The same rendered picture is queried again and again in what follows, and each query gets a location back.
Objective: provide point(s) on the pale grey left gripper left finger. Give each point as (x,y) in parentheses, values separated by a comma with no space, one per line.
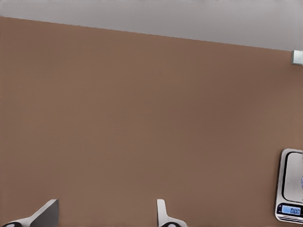
(45,216)

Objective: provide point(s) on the silver digital kitchen scale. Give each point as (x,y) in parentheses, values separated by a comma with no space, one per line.
(290,189)

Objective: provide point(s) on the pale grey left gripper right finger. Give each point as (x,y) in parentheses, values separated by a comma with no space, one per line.
(162,214)

